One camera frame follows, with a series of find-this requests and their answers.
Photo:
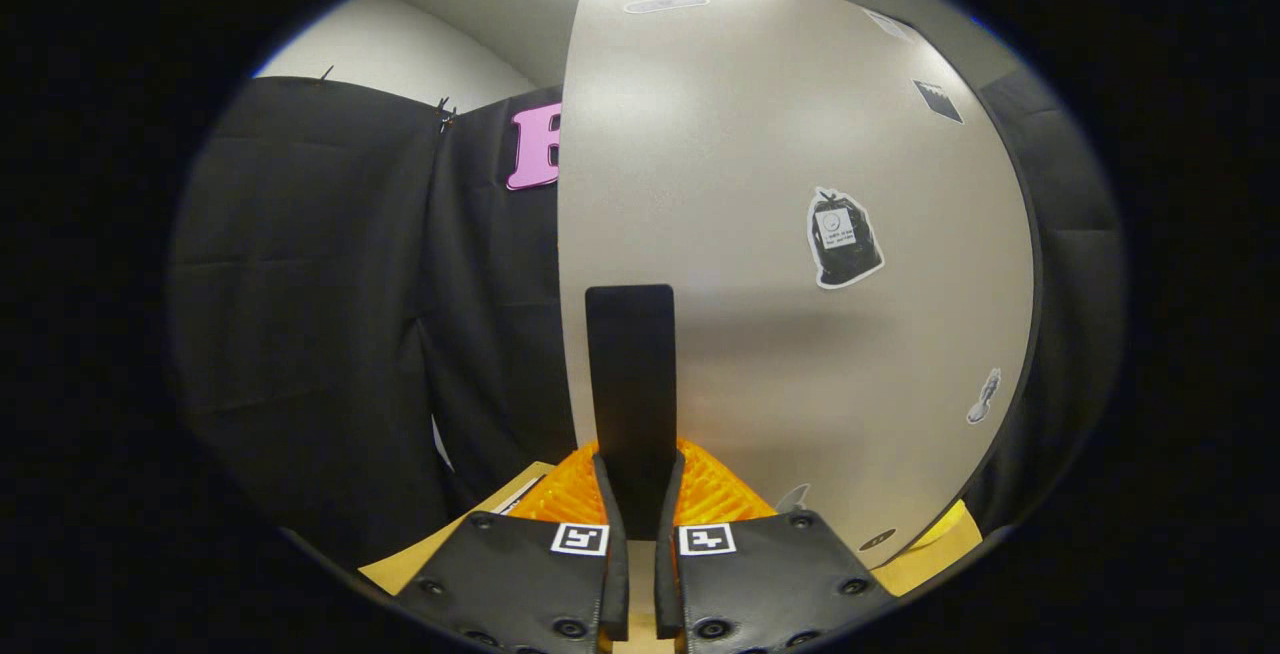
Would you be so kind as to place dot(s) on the grey cabinet door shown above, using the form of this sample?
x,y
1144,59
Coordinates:
x,y
750,234

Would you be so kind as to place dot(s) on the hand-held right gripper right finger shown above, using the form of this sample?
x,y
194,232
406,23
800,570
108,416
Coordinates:
x,y
668,574

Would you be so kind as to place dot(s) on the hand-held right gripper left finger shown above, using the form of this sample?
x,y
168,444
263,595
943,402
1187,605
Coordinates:
x,y
617,574

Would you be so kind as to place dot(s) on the black backdrop cloth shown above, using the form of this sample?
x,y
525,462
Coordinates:
x,y
320,314

